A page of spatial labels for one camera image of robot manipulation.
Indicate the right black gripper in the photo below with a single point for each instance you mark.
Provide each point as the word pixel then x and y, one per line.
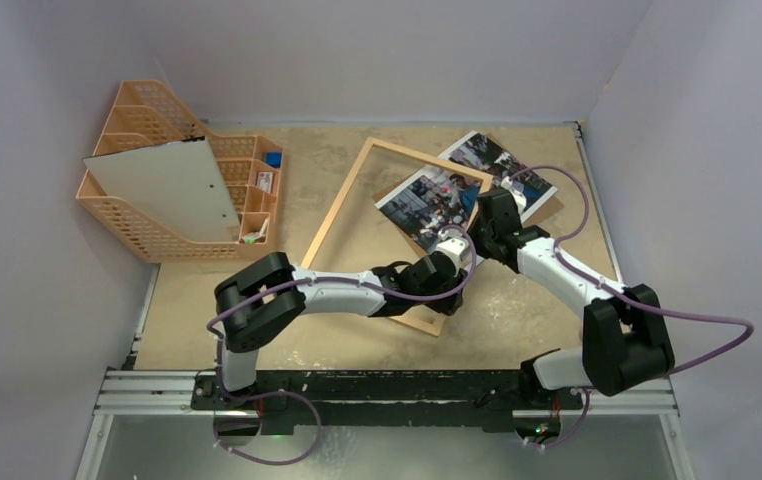
pixel 487 216

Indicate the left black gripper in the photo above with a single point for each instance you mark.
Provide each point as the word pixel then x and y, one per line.
pixel 446 305

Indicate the street scene photo print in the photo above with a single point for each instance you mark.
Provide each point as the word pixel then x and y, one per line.
pixel 432 198

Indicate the wooden picture frame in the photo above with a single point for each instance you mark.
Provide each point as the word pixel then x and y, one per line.
pixel 435 327

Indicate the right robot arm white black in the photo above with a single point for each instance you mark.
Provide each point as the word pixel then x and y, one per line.
pixel 625 342

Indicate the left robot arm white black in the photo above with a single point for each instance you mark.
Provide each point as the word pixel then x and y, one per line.
pixel 257 303

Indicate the red white small box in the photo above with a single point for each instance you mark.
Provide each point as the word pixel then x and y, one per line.
pixel 265 181

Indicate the blue small item in organizer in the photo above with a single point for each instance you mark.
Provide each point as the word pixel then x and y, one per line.
pixel 274 159

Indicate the white board in organizer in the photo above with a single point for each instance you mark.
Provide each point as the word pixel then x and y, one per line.
pixel 178 184

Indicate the orange plastic file organizer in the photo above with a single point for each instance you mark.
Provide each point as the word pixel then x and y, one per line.
pixel 147 113

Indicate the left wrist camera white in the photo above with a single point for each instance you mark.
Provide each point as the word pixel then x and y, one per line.
pixel 456 249

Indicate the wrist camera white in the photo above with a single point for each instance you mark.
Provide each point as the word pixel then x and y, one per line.
pixel 517 193
pixel 456 249

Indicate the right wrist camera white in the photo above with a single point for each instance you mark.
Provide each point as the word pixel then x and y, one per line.
pixel 517 193

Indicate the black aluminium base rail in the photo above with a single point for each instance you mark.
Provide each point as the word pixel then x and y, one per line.
pixel 281 400

